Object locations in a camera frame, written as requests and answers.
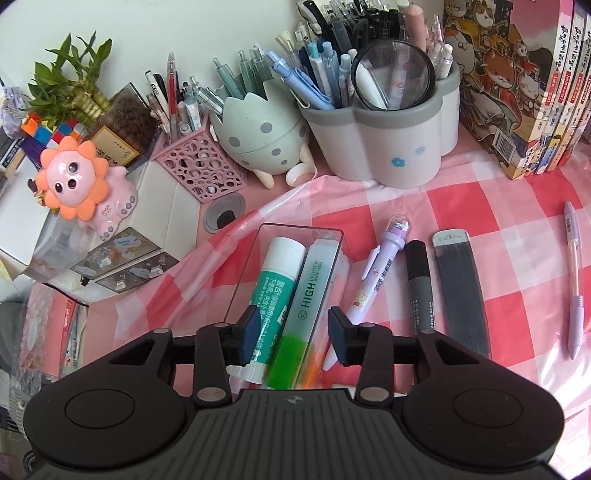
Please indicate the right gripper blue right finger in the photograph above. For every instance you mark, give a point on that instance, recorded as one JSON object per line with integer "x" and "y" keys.
{"x": 369, "y": 346}

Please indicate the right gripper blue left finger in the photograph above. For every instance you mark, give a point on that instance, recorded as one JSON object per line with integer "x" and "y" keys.
{"x": 218, "y": 346}

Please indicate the green highlighter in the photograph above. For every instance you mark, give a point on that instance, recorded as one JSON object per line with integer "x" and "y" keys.
{"x": 303, "y": 314}

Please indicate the white purple novelty pen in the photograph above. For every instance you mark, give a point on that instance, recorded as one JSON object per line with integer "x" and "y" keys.
{"x": 378, "y": 265}

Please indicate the black grey marker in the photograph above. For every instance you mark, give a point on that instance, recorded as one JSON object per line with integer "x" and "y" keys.
{"x": 420, "y": 286}

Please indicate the dark grey case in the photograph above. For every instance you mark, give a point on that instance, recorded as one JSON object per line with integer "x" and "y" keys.
{"x": 461, "y": 291}

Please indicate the clear acrylic organizer box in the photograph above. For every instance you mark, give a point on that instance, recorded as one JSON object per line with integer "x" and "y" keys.
{"x": 256, "y": 253}

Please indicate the green white glue stick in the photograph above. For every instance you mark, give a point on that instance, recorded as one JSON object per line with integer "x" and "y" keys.
{"x": 272, "y": 295}

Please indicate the purple mechanical pencil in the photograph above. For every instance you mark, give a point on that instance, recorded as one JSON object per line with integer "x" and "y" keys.
{"x": 576, "y": 304}

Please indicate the orange highlighter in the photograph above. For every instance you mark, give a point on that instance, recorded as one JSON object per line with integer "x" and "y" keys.
{"x": 312, "y": 371}

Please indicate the white mini drawer unit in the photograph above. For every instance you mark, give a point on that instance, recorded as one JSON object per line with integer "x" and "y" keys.
{"x": 38, "y": 247}

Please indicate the pink perforated pen holder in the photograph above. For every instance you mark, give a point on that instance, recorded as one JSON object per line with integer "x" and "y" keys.
{"x": 199, "y": 164}

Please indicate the white tape roll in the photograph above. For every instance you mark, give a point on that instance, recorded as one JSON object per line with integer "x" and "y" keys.
{"x": 301, "y": 173}

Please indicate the pink checkered tablecloth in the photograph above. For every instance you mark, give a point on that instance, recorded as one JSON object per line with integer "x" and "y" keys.
{"x": 359, "y": 284}

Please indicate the grey white flower pen holder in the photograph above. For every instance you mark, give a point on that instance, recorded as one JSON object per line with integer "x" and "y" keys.
{"x": 400, "y": 149}

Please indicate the green egg pen holder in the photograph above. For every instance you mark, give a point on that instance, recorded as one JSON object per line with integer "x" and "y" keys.
{"x": 265, "y": 135}

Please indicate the pink lion toy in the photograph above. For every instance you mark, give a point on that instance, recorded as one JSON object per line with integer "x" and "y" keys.
{"x": 79, "y": 184}

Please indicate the bamboo plant in pot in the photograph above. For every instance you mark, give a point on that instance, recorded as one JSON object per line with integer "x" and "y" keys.
{"x": 67, "y": 89}

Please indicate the black magnifying glass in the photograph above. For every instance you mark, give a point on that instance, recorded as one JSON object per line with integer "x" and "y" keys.
{"x": 393, "y": 75}

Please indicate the colourful rubik cube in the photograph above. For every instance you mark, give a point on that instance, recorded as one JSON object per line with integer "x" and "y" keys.
{"x": 34, "y": 126}

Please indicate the pink spine comic book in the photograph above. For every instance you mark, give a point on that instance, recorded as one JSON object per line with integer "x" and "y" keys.
{"x": 510, "y": 54}

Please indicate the yellow spine comic book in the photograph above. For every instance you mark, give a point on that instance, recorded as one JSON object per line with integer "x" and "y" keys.
{"x": 574, "y": 75}

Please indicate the blue spine comic book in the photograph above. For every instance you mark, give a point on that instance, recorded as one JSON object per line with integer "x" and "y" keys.
{"x": 575, "y": 31}

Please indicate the grey cable grommet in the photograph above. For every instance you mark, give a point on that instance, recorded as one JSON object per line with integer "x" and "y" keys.
{"x": 223, "y": 211}

